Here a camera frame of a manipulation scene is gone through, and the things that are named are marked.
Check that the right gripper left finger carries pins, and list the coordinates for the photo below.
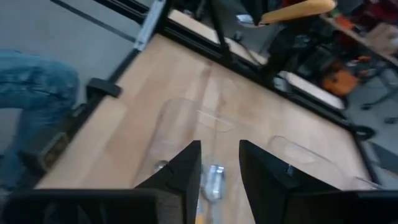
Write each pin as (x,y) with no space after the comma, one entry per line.
(183,180)

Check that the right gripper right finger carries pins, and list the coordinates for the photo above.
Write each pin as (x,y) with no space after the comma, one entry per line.
(273,193)

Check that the clear plastic bin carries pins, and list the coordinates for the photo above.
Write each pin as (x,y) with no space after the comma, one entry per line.
(311,158)
(180,124)

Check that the orange vacuum cleaner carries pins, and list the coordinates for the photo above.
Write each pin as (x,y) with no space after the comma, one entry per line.
(339,81)

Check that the cluttered brown desk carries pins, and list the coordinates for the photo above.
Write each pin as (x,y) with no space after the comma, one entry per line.
(373,40)

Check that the black chair base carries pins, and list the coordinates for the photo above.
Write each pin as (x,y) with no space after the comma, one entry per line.
(382,99)

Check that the person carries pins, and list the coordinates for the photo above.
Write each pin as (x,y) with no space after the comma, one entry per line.
(34,93)

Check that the black aluminium table frame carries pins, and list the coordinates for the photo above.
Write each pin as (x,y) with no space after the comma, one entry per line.
(217,46)

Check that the silver frame bracket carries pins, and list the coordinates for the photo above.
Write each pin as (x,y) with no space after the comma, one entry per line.
(150,25)

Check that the black frame clamp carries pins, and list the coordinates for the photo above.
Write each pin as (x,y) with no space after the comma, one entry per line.
(104,87)
(43,152)

